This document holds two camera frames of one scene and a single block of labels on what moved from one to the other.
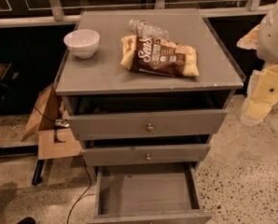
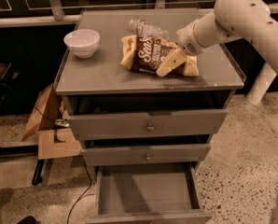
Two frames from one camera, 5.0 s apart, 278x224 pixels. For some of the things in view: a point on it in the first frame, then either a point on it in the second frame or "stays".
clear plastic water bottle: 145,28 stays
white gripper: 273,39 → 187,41
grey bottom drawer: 148,193 stays
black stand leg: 37,176 stays
